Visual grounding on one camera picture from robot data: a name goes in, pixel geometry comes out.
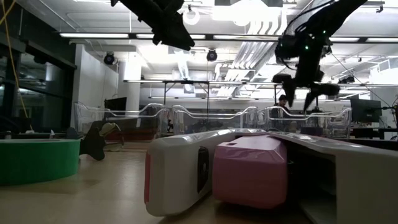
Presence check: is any pink and white stapler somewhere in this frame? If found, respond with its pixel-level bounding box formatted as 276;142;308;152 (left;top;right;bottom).
144;128;398;224

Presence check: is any green tape roll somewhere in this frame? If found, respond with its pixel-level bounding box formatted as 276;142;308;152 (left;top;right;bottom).
0;138;81;187

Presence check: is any person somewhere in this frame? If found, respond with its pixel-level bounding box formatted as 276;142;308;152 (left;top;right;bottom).
273;94;292;119

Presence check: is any dark computer monitor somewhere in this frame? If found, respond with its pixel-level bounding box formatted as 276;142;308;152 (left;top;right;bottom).
104;96;127;116
350;98;383;123

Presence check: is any black staple remover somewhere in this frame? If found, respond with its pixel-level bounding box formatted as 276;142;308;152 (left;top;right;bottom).
78;126;107;162

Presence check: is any clear plastic bin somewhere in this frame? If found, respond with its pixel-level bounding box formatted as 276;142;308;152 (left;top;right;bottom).
171;104;259;136
257;106;353;139
73;102;171;139

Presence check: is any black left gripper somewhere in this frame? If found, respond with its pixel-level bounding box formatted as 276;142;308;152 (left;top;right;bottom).
119;0;196;52

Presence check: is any black and red stapler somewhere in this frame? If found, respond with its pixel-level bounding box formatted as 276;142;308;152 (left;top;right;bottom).
105;129;158;141

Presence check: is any yellow cable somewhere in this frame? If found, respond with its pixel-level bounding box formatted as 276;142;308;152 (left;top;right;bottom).
0;0;34;131

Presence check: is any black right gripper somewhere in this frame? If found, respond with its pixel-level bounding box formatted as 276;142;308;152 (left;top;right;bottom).
272;30;341;112

